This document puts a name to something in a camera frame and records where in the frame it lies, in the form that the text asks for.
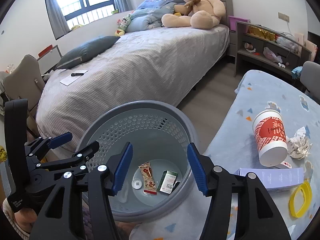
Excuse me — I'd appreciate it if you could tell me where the grey perforated trash bin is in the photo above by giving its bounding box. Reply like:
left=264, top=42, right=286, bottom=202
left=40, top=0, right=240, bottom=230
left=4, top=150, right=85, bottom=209
left=76, top=100, right=199, bottom=222

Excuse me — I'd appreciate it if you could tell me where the grey office chair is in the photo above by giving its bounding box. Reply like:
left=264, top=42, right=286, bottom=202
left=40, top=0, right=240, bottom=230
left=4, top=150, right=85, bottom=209
left=300, top=61, right=320, bottom=99

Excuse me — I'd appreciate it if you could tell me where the beige chair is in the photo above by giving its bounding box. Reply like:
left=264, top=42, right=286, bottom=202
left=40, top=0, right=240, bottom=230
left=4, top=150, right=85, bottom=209
left=4, top=55, right=45, bottom=117

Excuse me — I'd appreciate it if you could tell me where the red white paper cup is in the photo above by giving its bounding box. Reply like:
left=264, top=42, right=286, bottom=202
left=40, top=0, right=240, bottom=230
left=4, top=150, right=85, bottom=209
left=252, top=109, right=288, bottom=167

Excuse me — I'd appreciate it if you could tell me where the person's hand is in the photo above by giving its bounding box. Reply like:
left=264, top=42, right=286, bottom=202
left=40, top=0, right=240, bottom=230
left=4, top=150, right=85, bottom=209
left=2, top=198, right=37, bottom=240

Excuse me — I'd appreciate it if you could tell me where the small green doll toy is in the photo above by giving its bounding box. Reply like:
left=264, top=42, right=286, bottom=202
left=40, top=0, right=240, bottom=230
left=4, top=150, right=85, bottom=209
left=115, top=14, right=131, bottom=37

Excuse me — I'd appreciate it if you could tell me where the large tan teddy bear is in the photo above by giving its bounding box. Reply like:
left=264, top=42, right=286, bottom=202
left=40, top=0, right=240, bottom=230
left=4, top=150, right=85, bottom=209
left=162, top=0, right=226, bottom=30

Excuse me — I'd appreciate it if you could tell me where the grey bedside drawer unit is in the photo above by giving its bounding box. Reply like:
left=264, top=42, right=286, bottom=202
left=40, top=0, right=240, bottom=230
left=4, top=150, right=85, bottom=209
left=228, top=30, right=237, bottom=57

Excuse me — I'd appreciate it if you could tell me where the green white medicine box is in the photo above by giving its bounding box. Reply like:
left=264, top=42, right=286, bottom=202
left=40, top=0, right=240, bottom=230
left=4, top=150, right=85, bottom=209
left=157, top=171, right=178, bottom=194

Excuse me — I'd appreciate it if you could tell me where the black marker pen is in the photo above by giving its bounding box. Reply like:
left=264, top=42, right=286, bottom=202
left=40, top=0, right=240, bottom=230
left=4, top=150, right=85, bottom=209
left=71, top=73, right=84, bottom=77

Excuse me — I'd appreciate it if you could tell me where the dark green pillow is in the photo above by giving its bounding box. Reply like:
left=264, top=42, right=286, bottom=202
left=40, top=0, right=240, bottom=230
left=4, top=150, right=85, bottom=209
left=56, top=36, right=120, bottom=69

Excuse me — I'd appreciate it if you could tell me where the grey desk shelf unit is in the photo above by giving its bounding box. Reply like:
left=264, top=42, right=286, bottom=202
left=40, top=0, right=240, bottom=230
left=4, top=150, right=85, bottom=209
left=234, top=21, right=311, bottom=79

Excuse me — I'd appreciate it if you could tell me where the wall power socket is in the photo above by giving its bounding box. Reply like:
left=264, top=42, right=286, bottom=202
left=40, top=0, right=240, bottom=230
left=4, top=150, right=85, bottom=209
left=278, top=12, right=290, bottom=23

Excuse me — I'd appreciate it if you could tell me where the bed with grey checked cover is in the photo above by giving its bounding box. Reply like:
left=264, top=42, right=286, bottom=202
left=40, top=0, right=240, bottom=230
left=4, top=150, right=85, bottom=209
left=36, top=24, right=229, bottom=151

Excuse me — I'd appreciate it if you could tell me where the pink plastic bag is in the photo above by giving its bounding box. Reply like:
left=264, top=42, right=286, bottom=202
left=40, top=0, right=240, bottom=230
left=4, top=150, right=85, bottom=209
left=263, top=47, right=283, bottom=63

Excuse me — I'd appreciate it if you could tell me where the red cream snack wrapper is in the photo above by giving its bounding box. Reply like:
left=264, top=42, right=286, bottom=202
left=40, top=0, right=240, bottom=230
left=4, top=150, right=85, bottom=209
left=139, top=161, right=157, bottom=195

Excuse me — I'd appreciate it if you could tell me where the grey curtain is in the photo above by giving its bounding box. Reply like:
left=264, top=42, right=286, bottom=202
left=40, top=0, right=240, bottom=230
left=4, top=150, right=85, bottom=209
left=45, top=0, right=70, bottom=40

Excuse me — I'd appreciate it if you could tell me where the yellow plastic bag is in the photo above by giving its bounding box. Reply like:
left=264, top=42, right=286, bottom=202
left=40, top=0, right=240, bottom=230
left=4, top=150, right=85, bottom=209
left=0, top=146, right=8, bottom=162

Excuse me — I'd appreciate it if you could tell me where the small white round cap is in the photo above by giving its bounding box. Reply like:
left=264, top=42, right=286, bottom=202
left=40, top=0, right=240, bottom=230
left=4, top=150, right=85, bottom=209
left=132, top=178, right=143, bottom=190

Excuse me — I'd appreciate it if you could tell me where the purple toothpaste box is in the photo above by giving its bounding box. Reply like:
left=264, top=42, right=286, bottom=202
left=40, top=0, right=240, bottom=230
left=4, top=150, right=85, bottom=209
left=234, top=167, right=304, bottom=191

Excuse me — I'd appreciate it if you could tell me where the red white paper strip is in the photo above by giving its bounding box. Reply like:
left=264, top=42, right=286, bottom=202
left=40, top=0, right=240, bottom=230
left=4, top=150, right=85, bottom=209
left=276, top=161, right=292, bottom=169

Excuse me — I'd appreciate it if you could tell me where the blue folded quilt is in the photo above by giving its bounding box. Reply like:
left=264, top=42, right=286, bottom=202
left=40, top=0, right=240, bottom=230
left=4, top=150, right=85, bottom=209
left=126, top=0, right=177, bottom=33

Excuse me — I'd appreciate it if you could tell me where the purple storage box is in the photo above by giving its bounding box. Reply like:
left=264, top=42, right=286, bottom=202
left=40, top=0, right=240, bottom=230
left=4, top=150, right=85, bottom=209
left=228, top=15, right=252, bottom=32

